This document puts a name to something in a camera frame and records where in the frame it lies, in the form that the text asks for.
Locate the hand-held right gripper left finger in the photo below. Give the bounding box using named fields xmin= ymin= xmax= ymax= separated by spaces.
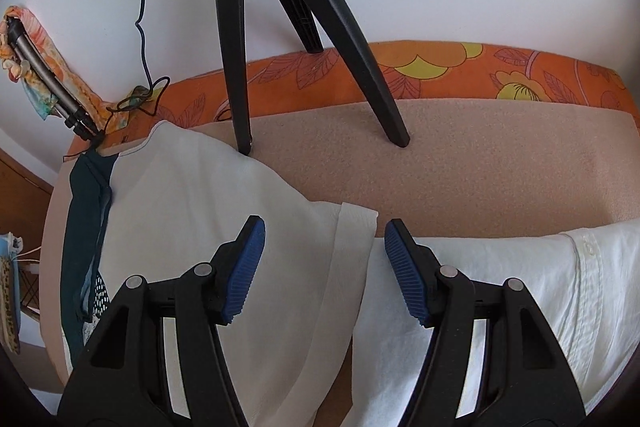
xmin=56 ymin=215 xmax=266 ymax=427

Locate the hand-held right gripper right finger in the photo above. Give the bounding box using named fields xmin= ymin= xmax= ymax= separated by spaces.
xmin=384 ymin=218 xmax=587 ymax=427

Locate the teal and white top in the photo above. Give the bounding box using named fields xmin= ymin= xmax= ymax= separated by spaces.
xmin=60 ymin=120 xmax=379 ymax=427

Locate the white button shirt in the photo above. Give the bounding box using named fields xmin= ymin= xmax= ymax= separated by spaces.
xmin=340 ymin=219 xmax=640 ymax=427

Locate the orange floral bed sheet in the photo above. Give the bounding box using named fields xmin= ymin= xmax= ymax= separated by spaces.
xmin=65 ymin=39 xmax=628 ymax=162

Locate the leopard print cloth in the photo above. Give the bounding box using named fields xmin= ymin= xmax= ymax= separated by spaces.
xmin=0 ymin=232 xmax=23 ymax=353

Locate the black tripod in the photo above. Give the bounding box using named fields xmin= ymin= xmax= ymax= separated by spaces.
xmin=210 ymin=0 xmax=411 ymax=156

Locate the wooden door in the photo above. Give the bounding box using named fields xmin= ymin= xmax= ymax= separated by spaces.
xmin=0 ymin=147 xmax=56 ymax=238

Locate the folded silver tripod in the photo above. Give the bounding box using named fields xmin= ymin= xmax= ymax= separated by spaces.
xmin=4 ymin=18 xmax=103 ymax=140

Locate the floral orange cloth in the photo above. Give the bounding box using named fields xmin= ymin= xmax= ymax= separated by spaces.
xmin=0 ymin=5 xmax=133 ymax=142

